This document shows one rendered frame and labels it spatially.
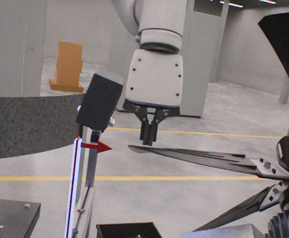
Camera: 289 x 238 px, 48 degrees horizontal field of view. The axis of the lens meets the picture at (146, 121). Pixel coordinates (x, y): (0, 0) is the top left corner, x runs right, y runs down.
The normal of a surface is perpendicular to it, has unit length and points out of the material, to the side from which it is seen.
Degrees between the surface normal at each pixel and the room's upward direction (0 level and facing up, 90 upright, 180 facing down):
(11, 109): 90
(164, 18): 73
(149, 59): 69
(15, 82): 90
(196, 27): 90
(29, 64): 90
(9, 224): 0
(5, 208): 0
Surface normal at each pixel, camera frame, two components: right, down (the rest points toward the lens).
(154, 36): -0.23, -0.11
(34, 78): 0.33, 0.26
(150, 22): -0.49, -0.13
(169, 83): 0.08, -0.07
